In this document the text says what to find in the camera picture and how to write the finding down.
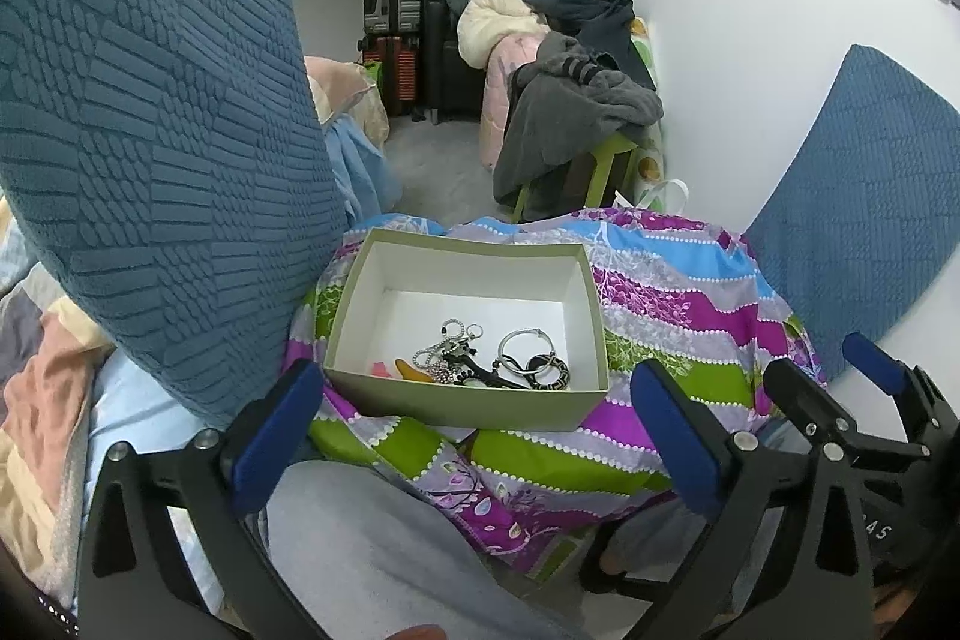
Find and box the pink flower hair clip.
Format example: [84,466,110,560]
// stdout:
[371,362,392,378]

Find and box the black white patterned bangle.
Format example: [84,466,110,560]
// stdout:
[524,354,569,392]

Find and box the orange gourd pendant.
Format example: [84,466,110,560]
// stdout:
[394,359,434,383]

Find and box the silver chain necklace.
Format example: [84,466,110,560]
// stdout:
[412,317,488,371]

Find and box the person's grey trouser leg right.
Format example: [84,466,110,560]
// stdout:
[607,498,706,575]

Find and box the person's grey trouser leg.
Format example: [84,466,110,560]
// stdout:
[607,498,706,575]
[265,459,584,638]

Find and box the person's grey trouser leg left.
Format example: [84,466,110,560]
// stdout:
[265,459,584,638]

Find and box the blue textured pillow right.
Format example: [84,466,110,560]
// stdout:
[745,46,958,380]

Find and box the blue textured pillow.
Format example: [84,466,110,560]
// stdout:
[2,0,345,427]
[745,46,958,380]

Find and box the black slipper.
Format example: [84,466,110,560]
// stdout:
[578,523,667,603]

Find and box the patchwork pastel quilt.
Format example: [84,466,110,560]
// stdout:
[2,205,114,609]

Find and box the open green cardboard box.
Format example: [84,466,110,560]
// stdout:
[322,229,610,432]

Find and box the green plastic stool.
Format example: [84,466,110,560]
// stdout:
[512,133,641,224]

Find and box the blue textured pillow left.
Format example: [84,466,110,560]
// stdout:
[2,0,345,427]

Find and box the light blue blanket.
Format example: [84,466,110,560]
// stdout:
[324,113,402,227]

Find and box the dark grey hoodie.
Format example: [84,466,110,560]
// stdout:
[493,32,664,205]

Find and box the pink beige pillow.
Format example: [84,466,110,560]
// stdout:
[304,55,374,125]

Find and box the dark navy jacket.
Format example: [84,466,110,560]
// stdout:
[524,0,654,89]

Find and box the red black suitcase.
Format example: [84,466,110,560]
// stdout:
[358,34,418,117]

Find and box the cream puffy jacket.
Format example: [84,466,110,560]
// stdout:
[457,0,550,70]

